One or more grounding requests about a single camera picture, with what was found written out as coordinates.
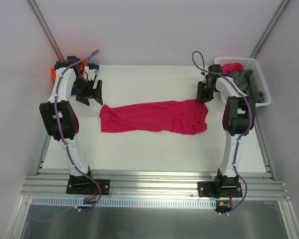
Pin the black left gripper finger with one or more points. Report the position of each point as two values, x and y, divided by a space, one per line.
97 93
83 100

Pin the right corner metal post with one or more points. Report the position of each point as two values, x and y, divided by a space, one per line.
282 7

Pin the magenta t shirt in basket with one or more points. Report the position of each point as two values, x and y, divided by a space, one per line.
232 67

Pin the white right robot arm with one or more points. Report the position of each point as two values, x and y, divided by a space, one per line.
237 121

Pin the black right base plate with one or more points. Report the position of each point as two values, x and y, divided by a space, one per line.
217 191

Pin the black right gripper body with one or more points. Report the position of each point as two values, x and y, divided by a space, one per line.
204 90

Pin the magenta t shirt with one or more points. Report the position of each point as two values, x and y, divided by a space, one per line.
187 117
232 67

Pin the folded blue t shirt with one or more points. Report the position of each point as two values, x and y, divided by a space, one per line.
93 67

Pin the white plastic laundry basket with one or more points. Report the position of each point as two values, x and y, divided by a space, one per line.
250 64

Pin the aluminium mounting rail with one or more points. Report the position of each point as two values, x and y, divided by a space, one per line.
154 184

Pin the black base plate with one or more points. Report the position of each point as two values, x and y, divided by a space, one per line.
217 191
83 186

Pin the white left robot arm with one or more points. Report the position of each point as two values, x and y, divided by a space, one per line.
58 116

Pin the corner metal post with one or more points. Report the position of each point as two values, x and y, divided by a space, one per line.
45 28
282 7

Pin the white slotted cable duct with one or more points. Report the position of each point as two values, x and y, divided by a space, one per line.
125 202

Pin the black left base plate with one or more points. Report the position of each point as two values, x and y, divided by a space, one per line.
83 186

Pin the left corner metal post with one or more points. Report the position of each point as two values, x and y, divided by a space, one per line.
45 28

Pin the folded orange t shirt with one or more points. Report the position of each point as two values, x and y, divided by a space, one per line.
53 74

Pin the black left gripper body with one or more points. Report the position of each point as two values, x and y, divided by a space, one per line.
90 90

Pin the grey t shirts in basket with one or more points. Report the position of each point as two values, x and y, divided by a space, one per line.
245 81

